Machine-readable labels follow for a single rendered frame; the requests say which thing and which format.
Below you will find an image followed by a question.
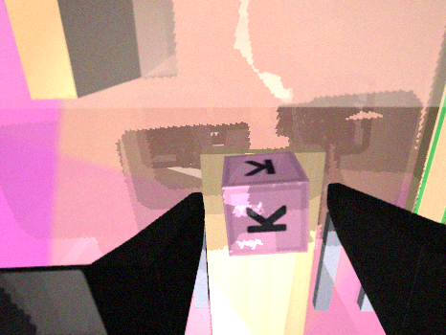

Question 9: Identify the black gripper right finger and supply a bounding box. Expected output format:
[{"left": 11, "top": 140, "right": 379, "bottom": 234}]
[{"left": 327, "top": 183, "right": 446, "bottom": 335}]

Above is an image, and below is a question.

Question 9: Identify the pink cube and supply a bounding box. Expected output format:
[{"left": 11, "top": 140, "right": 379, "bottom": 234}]
[{"left": 221, "top": 150, "right": 310, "bottom": 257}]

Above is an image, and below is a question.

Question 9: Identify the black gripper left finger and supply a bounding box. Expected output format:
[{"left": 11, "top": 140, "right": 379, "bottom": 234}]
[{"left": 0, "top": 192, "right": 205, "bottom": 335}]

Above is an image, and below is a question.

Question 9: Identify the white flat panel with green stripes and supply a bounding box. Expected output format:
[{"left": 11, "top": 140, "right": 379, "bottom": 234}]
[{"left": 404, "top": 107, "right": 446, "bottom": 224}]

